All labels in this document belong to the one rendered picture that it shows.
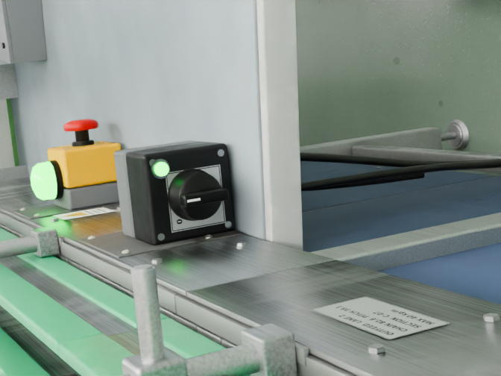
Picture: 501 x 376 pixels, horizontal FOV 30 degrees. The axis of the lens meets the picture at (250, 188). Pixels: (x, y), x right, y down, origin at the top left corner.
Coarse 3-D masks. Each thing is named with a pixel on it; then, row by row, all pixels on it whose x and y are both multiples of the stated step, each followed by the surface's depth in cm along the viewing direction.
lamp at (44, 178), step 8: (32, 168) 107; (40, 168) 106; (48, 168) 106; (56, 168) 106; (32, 176) 107; (40, 176) 105; (48, 176) 106; (56, 176) 106; (32, 184) 107; (40, 184) 105; (48, 184) 106; (56, 184) 106; (40, 192) 106; (48, 192) 106; (56, 192) 106
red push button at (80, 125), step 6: (72, 120) 109; (78, 120) 108; (84, 120) 108; (90, 120) 108; (66, 126) 107; (72, 126) 107; (78, 126) 107; (84, 126) 107; (90, 126) 107; (96, 126) 108; (78, 132) 108; (84, 132) 108; (78, 138) 108; (84, 138) 108
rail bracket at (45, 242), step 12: (48, 228) 91; (12, 240) 89; (24, 240) 89; (36, 240) 90; (48, 240) 90; (60, 240) 89; (0, 252) 88; (12, 252) 89; (24, 252) 89; (36, 252) 90; (48, 252) 90
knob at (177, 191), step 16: (176, 176) 80; (192, 176) 79; (208, 176) 79; (176, 192) 79; (192, 192) 78; (208, 192) 78; (224, 192) 79; (176, 208) 79; (192, 208) 79; (208, 208) 79
